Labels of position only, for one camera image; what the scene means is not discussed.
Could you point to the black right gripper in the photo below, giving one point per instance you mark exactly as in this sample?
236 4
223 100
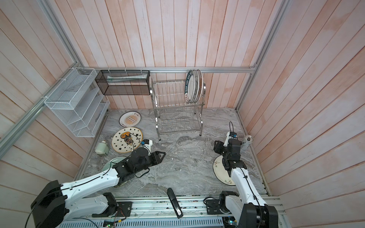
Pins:
218 146

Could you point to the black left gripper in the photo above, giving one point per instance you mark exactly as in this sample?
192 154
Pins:
156 157

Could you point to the cream plate floral rim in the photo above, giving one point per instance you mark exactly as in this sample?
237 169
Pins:
220 172

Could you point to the light green flower plate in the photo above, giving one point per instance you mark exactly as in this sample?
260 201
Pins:
109 164

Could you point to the white plate green clover design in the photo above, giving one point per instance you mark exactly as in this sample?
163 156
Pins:
196 86

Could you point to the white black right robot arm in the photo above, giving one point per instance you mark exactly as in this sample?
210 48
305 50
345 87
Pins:
247 206

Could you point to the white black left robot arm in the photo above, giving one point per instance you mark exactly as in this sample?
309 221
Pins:
59 202

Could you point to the stainless steel dish rack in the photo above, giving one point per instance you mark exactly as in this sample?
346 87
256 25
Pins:
172 113

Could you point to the silver drink can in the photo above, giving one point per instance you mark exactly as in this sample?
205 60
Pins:
247 141

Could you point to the cream plate stars cartoon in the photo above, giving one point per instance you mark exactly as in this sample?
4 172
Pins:
126 140

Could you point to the small orange sunburst plate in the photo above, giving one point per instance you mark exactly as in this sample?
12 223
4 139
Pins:
130 119

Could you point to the pale green ceramic bottle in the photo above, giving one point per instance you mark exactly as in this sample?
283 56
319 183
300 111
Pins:
102 148

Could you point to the black stapler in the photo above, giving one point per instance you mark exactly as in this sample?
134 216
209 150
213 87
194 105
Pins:
175 203

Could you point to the black mesh basket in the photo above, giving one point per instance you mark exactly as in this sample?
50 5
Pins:
124 82

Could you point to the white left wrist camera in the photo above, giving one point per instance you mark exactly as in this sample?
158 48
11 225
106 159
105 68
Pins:
147 144

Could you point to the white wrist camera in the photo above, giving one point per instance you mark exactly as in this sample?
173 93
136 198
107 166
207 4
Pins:
230 135
147 144

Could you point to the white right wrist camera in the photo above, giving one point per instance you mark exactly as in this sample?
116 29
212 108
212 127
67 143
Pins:
230 135

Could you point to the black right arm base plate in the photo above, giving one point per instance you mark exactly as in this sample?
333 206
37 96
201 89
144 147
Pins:
215 206

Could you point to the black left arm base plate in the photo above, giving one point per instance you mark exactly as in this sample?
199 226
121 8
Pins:
119 209

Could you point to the white wire mesh shelf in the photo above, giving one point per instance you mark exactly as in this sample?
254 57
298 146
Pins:
79 106

